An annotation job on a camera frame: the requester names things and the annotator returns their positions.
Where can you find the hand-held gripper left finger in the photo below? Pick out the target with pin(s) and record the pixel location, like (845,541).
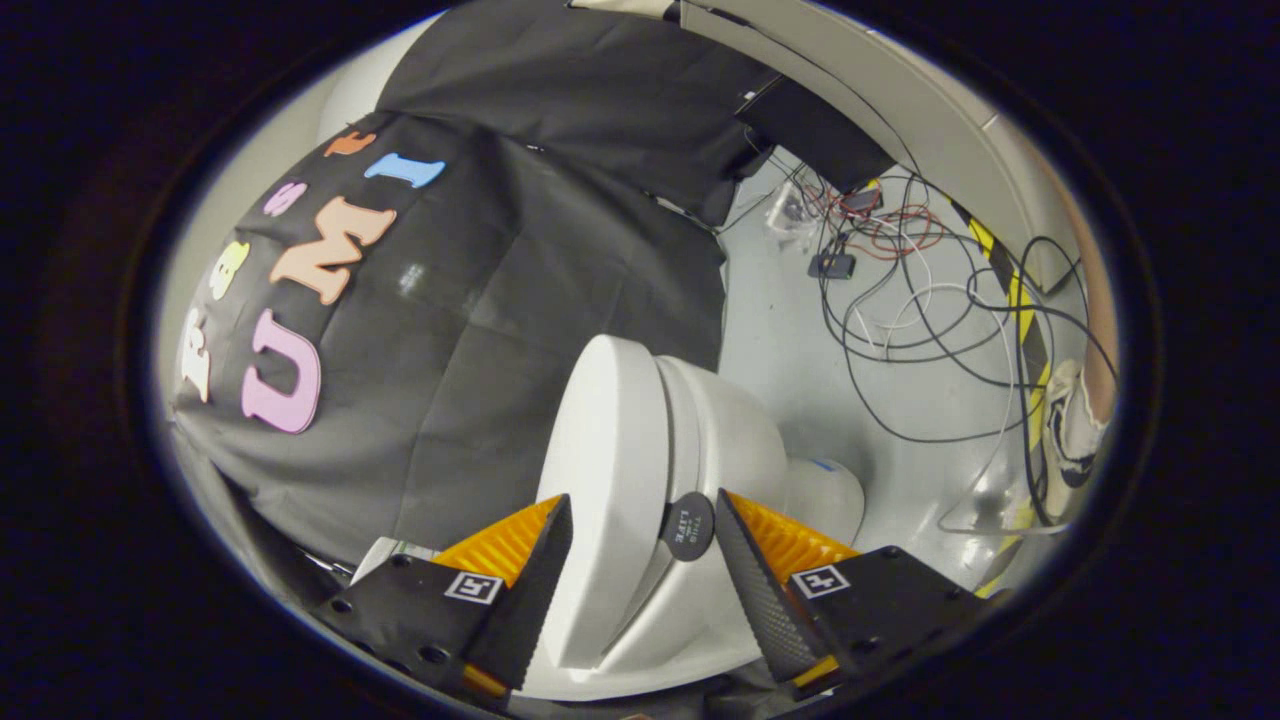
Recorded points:
(525,600)

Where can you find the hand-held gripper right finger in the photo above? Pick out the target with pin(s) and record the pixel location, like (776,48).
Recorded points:
(760,600)

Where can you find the white toilet lid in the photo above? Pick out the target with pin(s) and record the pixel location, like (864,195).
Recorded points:
(610,450)

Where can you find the white toilet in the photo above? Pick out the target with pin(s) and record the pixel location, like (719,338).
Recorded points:
(730,440)

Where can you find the black backdrop cloth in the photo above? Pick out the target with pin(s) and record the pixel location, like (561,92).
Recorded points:
(500,300)

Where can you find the small black device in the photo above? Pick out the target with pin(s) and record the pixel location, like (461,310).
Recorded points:
(832,265)

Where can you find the person's shoe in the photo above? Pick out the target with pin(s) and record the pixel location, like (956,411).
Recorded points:
(1068,430)

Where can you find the yellow black hazard tape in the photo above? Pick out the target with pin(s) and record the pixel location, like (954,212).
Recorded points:
(1025,330)

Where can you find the clear plastic bag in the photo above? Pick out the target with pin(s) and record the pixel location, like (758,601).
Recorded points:
(795,212)

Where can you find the black flat panel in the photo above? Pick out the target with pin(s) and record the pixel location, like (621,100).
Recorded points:
(815,130)

